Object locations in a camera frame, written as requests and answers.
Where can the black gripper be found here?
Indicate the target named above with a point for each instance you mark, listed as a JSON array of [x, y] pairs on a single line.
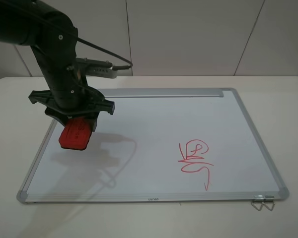
[[70, 95]]

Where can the red whiteboard eraser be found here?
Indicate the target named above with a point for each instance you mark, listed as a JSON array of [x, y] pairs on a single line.
[[76, 134]]

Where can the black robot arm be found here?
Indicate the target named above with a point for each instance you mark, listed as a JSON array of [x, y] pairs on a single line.
[[52, 38]]

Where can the white aluminium-framed whiteboard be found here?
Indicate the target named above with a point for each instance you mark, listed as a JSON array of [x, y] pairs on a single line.
[[159, 149]]

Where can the grey aluminium pen tray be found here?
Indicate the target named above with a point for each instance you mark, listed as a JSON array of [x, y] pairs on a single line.
[[161, 92]]

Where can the left metal hanging clip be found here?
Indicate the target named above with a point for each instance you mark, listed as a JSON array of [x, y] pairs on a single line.
[[258, 202]]

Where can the metal hanging clip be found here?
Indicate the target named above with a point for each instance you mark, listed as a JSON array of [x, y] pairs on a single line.
[[269, 202], [258, 202]]

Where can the right metal hanging clip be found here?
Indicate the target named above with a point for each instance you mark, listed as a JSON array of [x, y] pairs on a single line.
[[269, 202]]

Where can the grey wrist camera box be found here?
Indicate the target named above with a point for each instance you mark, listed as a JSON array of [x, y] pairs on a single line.
[[96, 68]]

